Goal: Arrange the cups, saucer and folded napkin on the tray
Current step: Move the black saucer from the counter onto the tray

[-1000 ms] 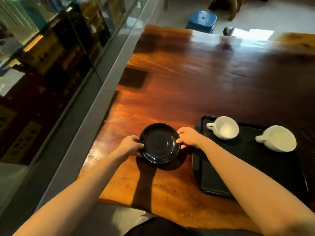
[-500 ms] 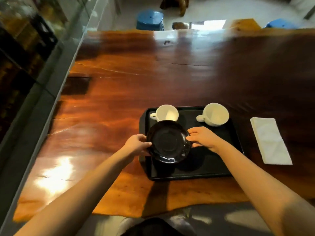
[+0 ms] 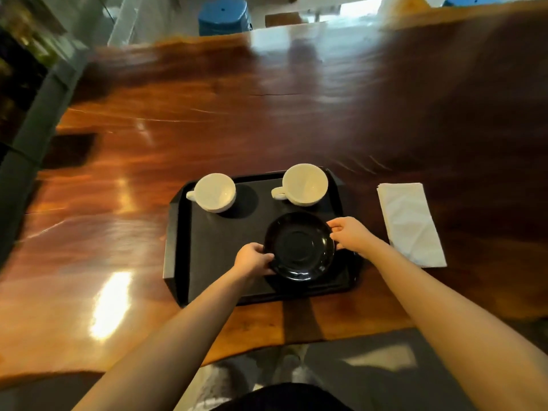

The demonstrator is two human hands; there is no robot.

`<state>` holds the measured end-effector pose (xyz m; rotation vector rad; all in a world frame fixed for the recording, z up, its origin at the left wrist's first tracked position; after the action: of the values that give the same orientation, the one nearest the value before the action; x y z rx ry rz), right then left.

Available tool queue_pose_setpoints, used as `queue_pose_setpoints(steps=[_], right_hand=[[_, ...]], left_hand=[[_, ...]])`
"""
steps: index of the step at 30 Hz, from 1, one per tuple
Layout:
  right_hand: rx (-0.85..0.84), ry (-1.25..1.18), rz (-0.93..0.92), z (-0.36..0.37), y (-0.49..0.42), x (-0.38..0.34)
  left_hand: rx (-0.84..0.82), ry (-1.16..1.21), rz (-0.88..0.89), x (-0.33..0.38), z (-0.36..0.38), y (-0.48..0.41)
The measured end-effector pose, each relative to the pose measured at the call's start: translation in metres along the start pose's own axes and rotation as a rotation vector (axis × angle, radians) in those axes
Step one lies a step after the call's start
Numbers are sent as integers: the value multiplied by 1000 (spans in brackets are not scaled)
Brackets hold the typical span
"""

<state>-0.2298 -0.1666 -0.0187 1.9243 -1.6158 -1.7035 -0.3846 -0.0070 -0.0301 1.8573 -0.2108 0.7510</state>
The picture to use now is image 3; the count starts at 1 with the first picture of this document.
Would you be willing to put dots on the black saucers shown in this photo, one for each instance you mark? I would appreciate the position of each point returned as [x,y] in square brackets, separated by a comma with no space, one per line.
[299,248]

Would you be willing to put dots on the glossy wooden bench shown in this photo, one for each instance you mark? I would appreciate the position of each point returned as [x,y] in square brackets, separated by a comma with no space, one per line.
[282,20]

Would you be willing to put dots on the black tray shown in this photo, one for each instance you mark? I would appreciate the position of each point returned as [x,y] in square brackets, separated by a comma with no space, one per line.
[214,252]

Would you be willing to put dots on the person's black clothing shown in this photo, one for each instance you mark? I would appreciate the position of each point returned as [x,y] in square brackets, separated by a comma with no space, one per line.
[282,400]

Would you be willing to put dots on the person's right forearm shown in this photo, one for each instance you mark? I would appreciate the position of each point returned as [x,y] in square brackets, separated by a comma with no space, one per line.
[449,329]

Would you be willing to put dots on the person's left shoe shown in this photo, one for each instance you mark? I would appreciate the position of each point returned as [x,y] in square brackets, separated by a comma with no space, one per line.
[227,380]

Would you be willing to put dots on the person's left forearm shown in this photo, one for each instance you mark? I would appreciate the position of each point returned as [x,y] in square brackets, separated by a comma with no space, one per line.
[180,346]

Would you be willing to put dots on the person's right hand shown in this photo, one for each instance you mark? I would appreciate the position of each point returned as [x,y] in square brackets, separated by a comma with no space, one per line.
[353,235]

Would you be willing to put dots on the person's shoe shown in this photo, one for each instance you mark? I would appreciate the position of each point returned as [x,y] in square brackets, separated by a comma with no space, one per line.
[227,380]
[295,368]

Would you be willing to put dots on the person's right shoe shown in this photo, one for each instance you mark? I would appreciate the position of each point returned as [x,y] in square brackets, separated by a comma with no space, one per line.
[295,368]

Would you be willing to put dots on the person's left hand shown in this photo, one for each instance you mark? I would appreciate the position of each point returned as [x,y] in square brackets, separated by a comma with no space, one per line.
[252,263]

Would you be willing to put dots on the white cup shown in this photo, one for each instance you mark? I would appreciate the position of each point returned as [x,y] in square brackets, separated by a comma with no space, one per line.
[305,184]
[214,192]

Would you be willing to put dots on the white napkin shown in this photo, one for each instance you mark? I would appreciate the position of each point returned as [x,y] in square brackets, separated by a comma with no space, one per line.
[411,226]

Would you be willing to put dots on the glass display cabinet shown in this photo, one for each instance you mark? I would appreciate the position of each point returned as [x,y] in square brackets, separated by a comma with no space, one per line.
[30,102]

